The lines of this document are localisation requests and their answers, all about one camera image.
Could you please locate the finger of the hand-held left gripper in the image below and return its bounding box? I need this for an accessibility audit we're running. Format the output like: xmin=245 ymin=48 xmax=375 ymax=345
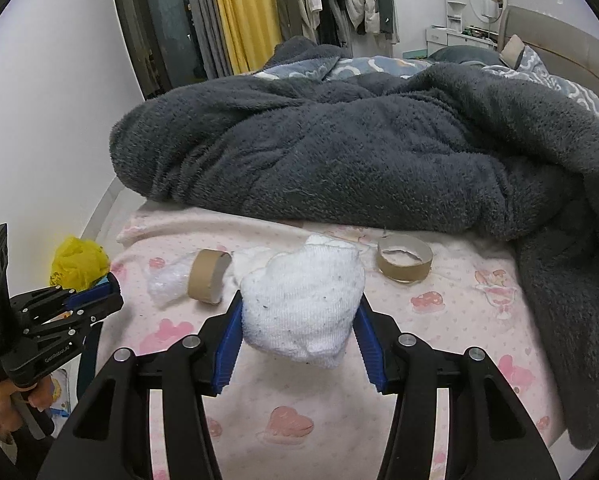
xmin=10 ymin=274 xmax=120 ymax=313
xmin=24 ymin=292 xmax=126 ymax=351

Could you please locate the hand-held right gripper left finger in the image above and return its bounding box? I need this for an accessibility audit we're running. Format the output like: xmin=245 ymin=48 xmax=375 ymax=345
xmin=37 ymin=290 xmax=245 ymax=480

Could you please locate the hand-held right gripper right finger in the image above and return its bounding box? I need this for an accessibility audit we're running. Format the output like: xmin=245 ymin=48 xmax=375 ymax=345
xmin=354 ymin=297 xmax=563 ymax=480

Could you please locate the clear plastic bag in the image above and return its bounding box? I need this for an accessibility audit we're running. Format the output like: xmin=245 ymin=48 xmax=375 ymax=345
xmin=146 ymin=254 xmax=196 ymax=307

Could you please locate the brown cardboard tape core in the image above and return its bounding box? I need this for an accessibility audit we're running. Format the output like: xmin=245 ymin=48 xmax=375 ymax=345
xmin=188 ymin=248 xmax=233 ymax=305
xmin=376 ymin=234 xmax=433 ymax=284

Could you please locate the white fluffy sock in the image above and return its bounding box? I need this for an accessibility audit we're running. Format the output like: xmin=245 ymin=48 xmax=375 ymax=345
xmin=240 ymin=234 xmax=366 ymax=370

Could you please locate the yellow plastic bag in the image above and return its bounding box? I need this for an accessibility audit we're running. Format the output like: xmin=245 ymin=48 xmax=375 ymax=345
xmin=50 ymin=236 xmax=112 ymax=292

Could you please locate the pink printed blanket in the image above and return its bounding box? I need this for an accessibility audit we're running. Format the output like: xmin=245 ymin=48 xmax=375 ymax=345
xmin=114 ymin=209 xmax=571 ymax=480

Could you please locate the dark grey fleece blanket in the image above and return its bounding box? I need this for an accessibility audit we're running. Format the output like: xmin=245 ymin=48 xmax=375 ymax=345
xmin=110 ymin=35 xmax=599 ymax=452

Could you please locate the blue wavy patterned duvet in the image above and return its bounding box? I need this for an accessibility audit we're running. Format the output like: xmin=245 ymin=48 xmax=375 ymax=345
xmin=251 ymin=44 xmax=599 ymax=137

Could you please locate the dark framed glass door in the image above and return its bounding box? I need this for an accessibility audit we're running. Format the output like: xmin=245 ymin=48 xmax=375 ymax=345
xmin=108 ymin=0 xmax=190 ymax=98

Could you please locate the grey curtain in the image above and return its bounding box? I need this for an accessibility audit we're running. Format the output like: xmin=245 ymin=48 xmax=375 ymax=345
xmin=180 ymin=0 xmax=231 ymax=80

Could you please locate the dark grey pillow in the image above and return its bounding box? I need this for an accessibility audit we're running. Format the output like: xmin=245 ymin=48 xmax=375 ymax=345
xmin=428 ymin=45 xmax=501 ymax=66

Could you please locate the yellow curtain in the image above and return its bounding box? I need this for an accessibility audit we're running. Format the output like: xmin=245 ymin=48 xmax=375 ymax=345
xmin=207 ymin=0 xmax=284 ymax=75

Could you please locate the white vanity table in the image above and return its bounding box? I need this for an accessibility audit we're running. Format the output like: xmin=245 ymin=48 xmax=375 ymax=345
xmin=423 ymin=0 xmax=501 ymax=57

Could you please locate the beige pillow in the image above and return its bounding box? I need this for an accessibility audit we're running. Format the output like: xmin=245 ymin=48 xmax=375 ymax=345
xmin=498 ymin=34 xmax=529 ymax=69

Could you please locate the dark grey vest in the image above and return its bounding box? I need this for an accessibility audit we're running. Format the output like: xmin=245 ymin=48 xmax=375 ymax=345
xmin=369 ymin=0 xmax=401 ymax=45

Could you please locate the black jacket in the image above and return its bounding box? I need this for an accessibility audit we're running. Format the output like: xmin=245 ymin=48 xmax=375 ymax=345
xmin=309 ymin=0 xmax=355 ymax=47

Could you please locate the bed with grey headboard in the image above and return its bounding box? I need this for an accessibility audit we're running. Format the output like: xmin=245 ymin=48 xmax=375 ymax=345
xmin=92 ymin=4 xmax=599 ymax=480

